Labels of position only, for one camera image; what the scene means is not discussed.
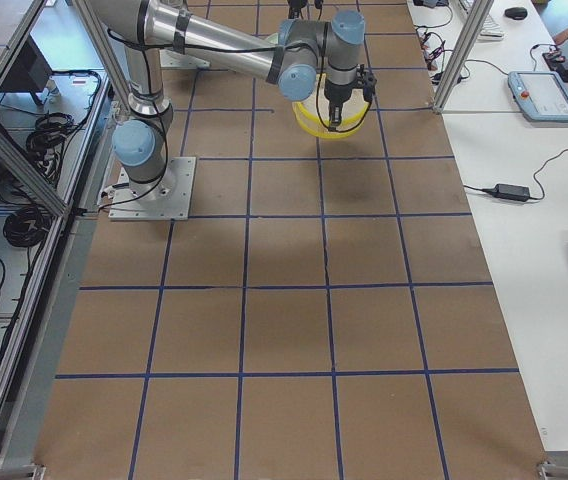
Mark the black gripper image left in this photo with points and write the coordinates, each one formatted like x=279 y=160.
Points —
x=336 y=94

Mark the yellow bottom steamer layer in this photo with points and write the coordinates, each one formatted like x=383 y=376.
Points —
x=314 y=128

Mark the teach pendant upper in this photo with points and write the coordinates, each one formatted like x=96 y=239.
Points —
x=540 y=96

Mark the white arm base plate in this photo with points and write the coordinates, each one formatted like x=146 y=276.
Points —
x=169 y=201

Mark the yellow top steamer layer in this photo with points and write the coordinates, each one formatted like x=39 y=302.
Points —
x=312 y=114

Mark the yellow steamer layer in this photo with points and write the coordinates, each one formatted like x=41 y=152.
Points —
x=312 y=114
x=314 y=128

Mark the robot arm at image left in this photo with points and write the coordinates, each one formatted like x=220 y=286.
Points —
x=310 y=58

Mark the black power adapter on table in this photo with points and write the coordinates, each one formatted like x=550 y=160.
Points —
x=510 y=192

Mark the aluminium frame post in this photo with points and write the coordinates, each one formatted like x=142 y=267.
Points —
x=464 y=43

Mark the black computer mouse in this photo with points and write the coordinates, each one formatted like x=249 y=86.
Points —
x=516 y=13

